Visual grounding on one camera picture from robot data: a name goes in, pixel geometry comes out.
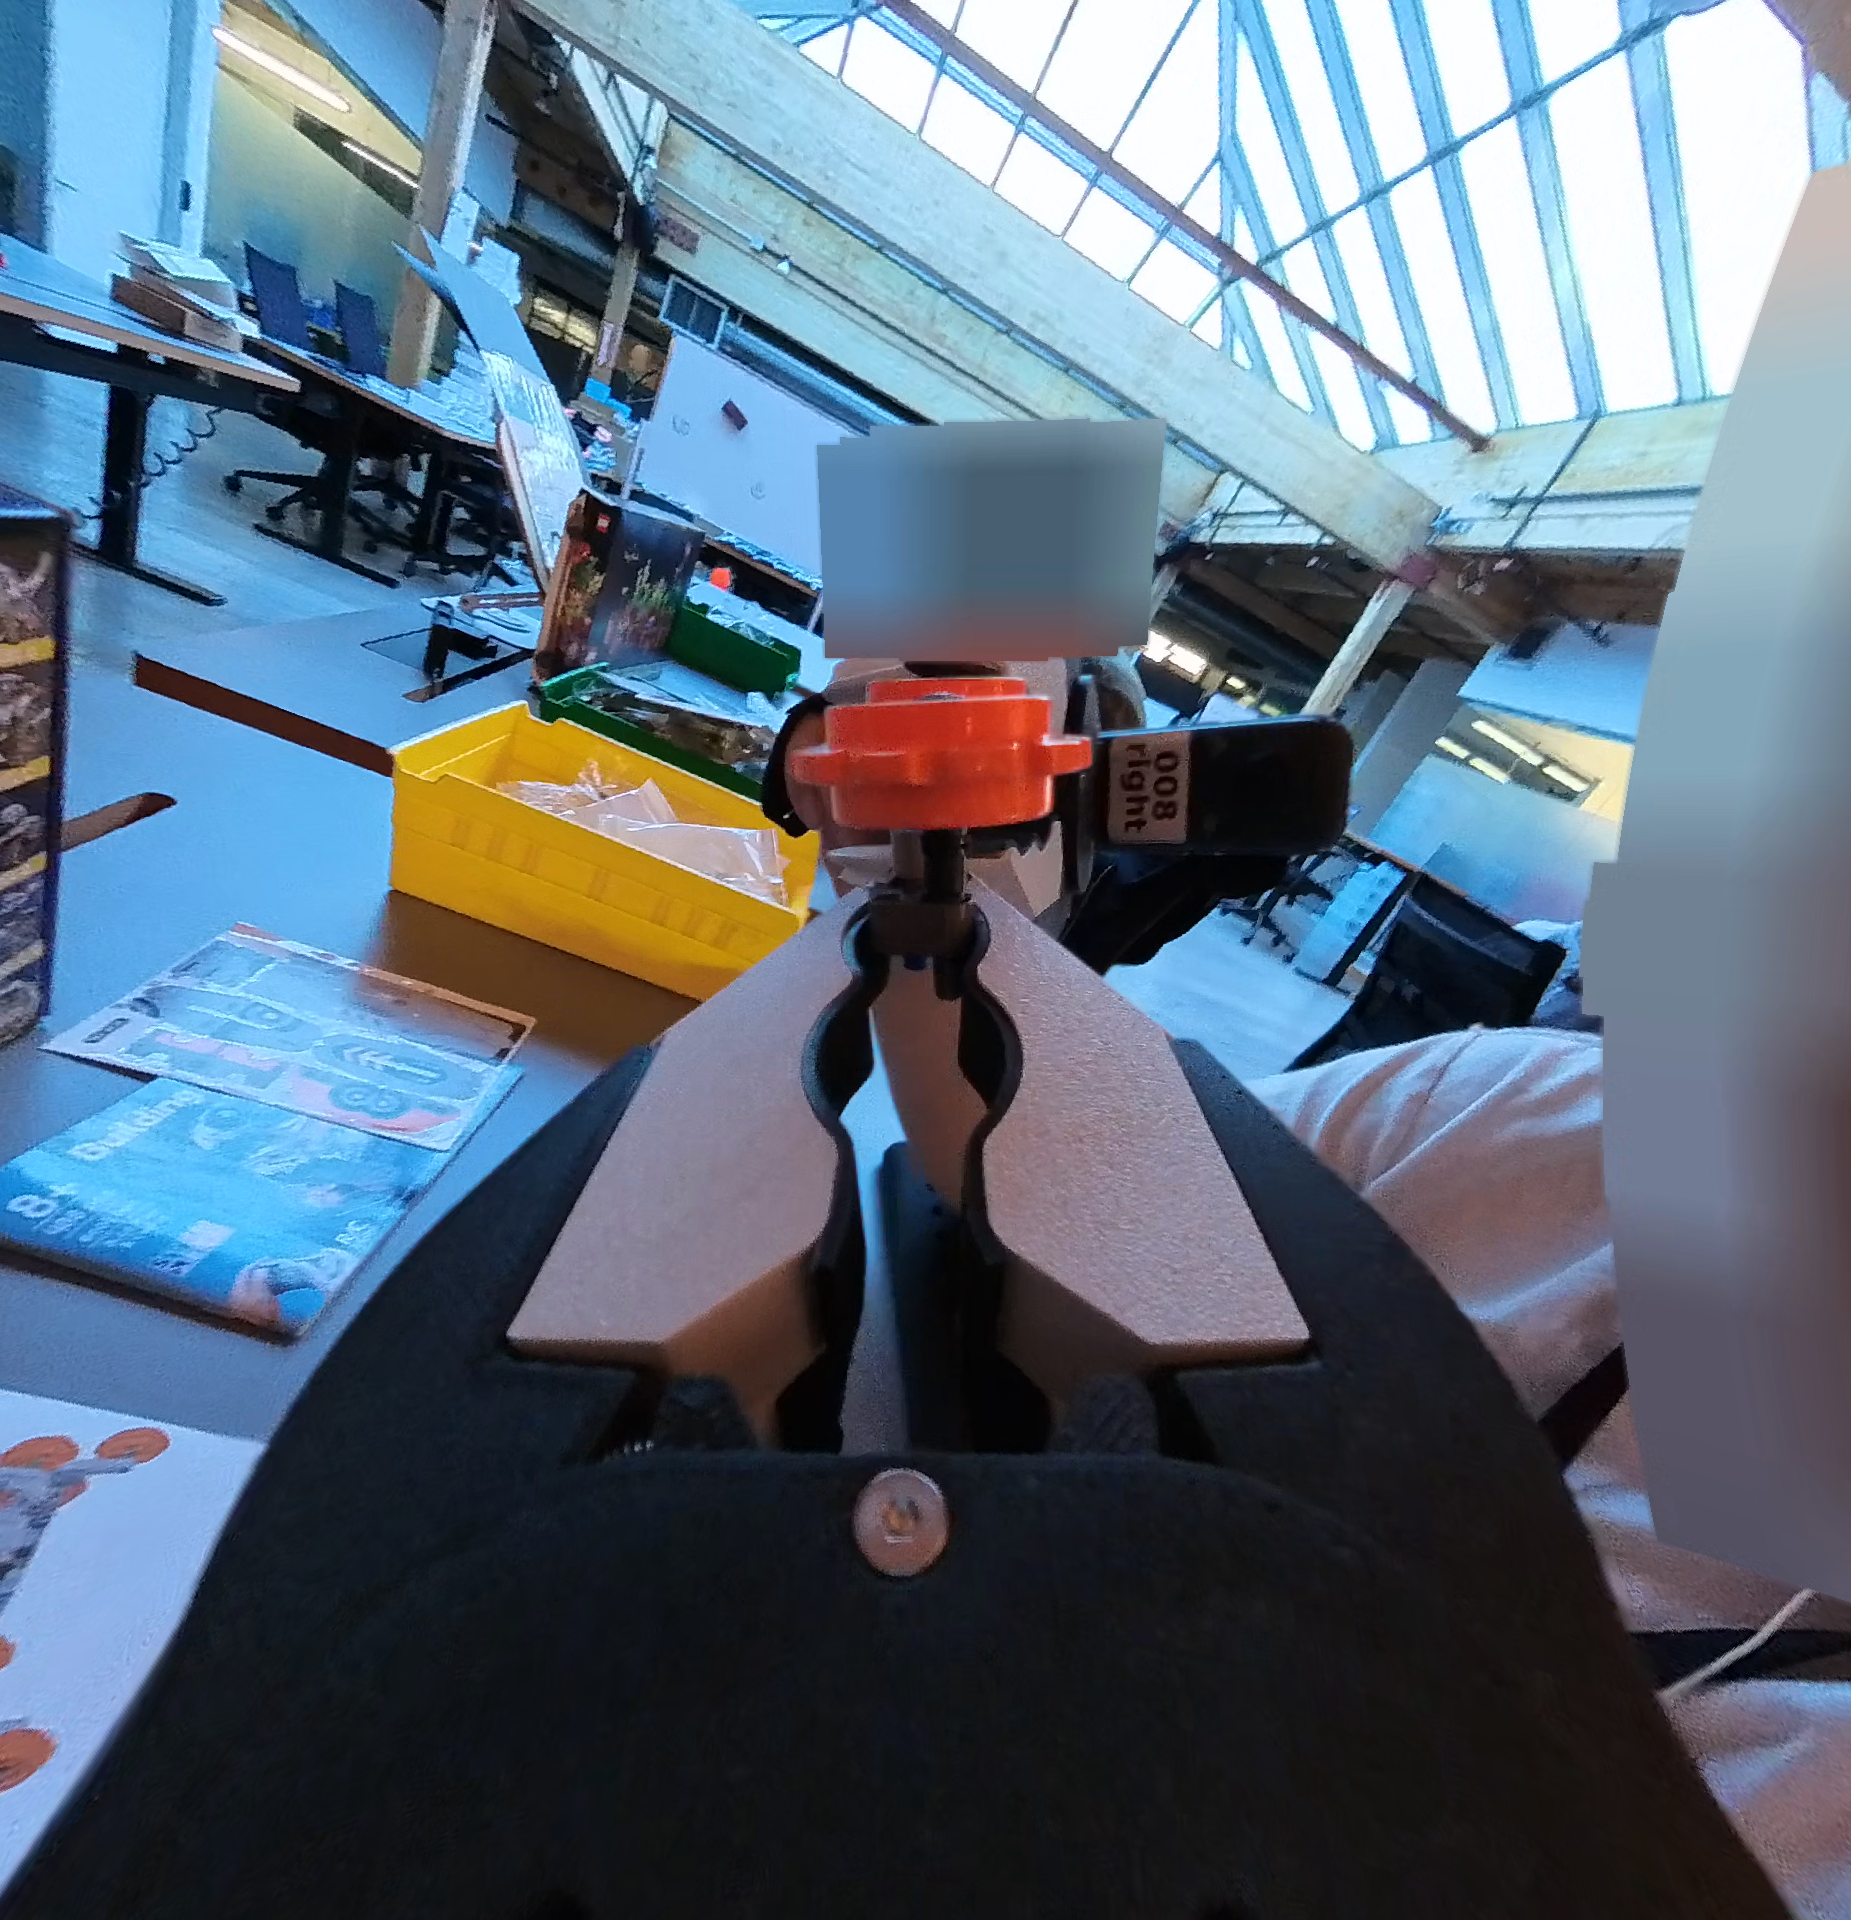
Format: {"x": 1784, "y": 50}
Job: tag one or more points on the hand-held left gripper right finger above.
{"x": 1152, "y": 1200}

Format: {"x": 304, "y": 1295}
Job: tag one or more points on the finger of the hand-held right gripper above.
{"x": 1035, "y": 889}

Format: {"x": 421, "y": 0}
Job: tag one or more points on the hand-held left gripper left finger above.
{"x": 672, "y": 1185}

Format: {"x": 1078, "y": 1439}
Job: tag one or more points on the orange toy wheel with axle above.
{"x": 927, "y": 757}

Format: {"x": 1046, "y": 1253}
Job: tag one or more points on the dark grey desk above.
{"x": 266, "y": 856}

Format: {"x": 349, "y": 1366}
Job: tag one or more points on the dark desk with brown edge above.
{"x": 309, "y": 675}

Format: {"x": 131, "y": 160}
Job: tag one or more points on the white top standing desk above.
{"x": 56, "y": 308}

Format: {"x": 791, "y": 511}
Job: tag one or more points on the yellow plastic bin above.
{"x": 566, "y": 884}

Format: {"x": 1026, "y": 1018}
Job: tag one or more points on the clear plastic parts bags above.
{"x": 640, "y": 818}

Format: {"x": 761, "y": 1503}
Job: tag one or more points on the green plastic bin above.
{"x": 570, "y": 695}
{"x": 730, "y": 652}

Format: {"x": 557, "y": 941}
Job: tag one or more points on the sticker sheet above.
{"x": 297, "y": 1034}

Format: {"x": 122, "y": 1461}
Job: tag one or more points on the blue instruction booklet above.
{"x": 190, "y": 1200}

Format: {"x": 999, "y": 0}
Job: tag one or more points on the dark flower print box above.
{"x": 625, "y": 584}

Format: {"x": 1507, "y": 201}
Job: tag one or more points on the white partition board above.
{"x": 745, "y": 419}

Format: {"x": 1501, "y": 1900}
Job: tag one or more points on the tilted cardboard board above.
{"x": 544, "y": 465}

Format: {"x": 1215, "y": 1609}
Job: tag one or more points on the open white instruction booklet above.
{"x": 85, "y": 1575}

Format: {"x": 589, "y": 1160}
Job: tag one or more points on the dark blue toy box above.
{"x": 9, "y": 749}

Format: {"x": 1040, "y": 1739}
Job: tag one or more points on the blue office chair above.
{"x": 363, "y": 327}
{"x": 279, "y": 298}

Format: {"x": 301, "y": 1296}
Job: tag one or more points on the stack of cardboard boxes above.
{"x": 175, "y": 293}

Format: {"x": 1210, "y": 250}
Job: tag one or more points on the ceiling light strip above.
{"x": 280, "y": 66}

